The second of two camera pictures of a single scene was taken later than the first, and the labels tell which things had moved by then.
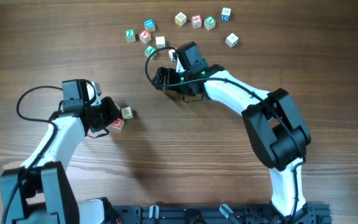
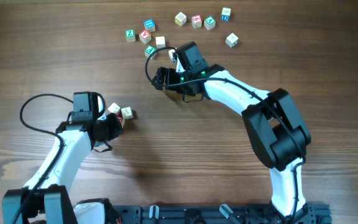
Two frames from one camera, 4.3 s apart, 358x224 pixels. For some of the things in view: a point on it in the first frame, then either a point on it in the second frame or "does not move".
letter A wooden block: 127,112 does not move
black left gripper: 105,113 -> 114,125
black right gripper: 162,78 does not move
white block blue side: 170,52 does not move
